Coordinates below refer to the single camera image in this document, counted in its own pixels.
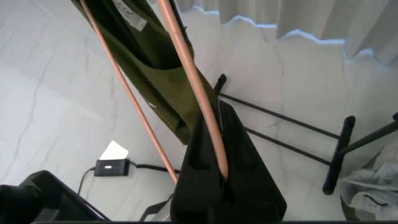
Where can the black clothes rack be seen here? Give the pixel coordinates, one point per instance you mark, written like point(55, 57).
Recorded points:
point(341, 149)

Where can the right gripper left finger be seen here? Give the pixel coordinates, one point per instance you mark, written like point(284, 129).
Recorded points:
point(196, 174)

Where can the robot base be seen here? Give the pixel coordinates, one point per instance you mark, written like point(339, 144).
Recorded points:
point(56, 199)

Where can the black power adapter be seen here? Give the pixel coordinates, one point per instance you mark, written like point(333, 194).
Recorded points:
point(116, 169)

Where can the pink clothes hanger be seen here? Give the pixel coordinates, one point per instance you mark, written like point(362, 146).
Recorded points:
point(190, 62)

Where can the green printed t-shirt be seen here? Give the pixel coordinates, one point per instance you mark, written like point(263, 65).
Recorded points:
point(161, 81)

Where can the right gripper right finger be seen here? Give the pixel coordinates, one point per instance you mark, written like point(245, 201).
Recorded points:
point(248, 180)

